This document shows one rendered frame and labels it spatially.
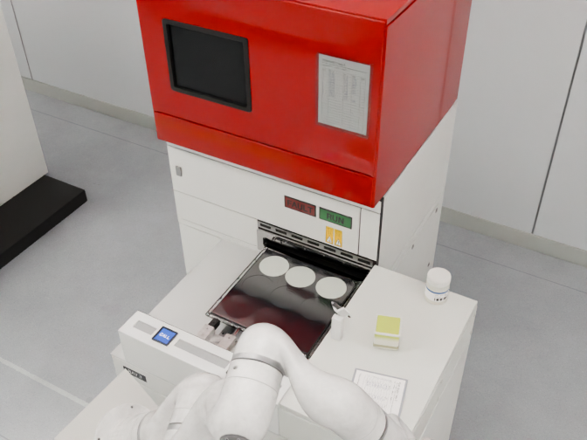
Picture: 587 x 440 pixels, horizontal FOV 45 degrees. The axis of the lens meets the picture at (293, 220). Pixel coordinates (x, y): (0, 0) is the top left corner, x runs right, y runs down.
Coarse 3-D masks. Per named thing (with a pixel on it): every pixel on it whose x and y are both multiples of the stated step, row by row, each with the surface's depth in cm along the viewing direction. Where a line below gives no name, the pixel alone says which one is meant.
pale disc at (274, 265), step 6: (264, 258) 244; (270, 258) 244; (276, 258) 244; (282, 258) 244; (264, 264) 242; (270, 264) 242; (276, 264) 242; (282, 264) 242; (288, 264) 242; (264, 270) 240; (270, 270) 240; (276, 270) 240; (282, 270) 240
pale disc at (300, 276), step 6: (288, 270) 239; (294, 270) 239; (300, 270) 239; (306, 270) 239; (288, 276) 237; (294, 276) 237; (300, 276) 237; (306, 276) 237; (312, 276) 237; (288, 282) 235; (294, 282) 235; (300, 282) 235; (306, 282) 235; (312, 282) 235
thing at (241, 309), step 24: (240, 288) 233; (264, 288) 233; (288, 288) 233; (312, 288) 233; (216, 312) 225; (240, 312) 225; (264, 312) 225; (288, 312) 225; (312, 312) 225; (312, 336) 217
